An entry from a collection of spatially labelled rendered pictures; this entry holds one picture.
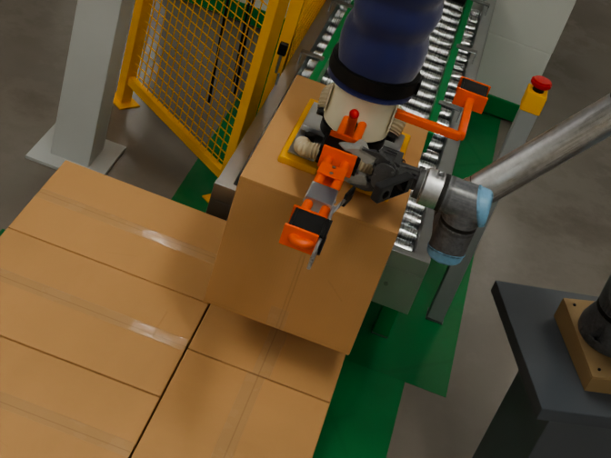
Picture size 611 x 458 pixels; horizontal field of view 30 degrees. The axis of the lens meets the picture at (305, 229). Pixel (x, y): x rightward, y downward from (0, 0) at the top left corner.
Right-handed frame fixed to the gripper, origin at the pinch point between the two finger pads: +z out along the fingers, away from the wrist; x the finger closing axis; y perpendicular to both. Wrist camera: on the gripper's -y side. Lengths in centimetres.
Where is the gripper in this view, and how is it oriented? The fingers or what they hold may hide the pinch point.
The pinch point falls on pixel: (338, 159)
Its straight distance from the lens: 264.2
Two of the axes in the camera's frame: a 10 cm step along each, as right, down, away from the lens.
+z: -9.4, -3.5, 0.4
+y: 2.3, -5.2, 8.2
